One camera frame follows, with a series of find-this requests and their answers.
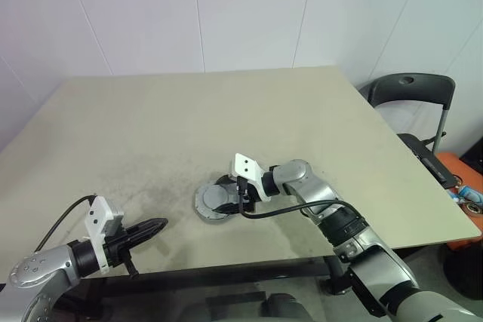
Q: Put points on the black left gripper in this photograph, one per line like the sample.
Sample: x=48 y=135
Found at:
x=119 y=248

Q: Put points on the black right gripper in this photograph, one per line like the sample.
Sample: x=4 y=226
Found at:
x=250 y=199

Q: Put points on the gray round motor lid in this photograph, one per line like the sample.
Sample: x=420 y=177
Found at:
x=211 y=199

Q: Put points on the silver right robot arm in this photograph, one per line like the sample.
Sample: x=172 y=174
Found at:
x=377 y=254

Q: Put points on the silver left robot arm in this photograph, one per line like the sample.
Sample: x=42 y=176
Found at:
x=37 y=269

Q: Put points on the dark rounded shape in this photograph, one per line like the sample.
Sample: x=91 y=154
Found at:
x=287 y=307

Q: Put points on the black flat box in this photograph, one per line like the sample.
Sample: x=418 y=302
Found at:
x=434 y=165

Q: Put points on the black folding chair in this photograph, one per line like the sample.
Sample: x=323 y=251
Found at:
x=411 y=88

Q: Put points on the orange case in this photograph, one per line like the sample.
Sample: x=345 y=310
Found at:
x=464 y=171

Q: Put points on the blue white small packet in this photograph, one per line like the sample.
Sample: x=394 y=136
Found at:
x=466 y=193

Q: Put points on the round metal bearing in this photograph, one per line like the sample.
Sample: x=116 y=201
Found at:
x=475 y=208

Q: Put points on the dark bulky floor object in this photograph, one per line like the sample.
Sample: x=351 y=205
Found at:
x=466 y=265

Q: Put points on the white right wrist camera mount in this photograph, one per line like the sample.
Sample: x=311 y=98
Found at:
x=247 y=167

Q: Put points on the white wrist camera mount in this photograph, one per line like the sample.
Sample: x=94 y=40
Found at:
x=100 y=220
x=247 y=167

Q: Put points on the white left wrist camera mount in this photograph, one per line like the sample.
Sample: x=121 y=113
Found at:
x=100 y=220

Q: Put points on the dark table frame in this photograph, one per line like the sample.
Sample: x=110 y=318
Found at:
x=226 y=271

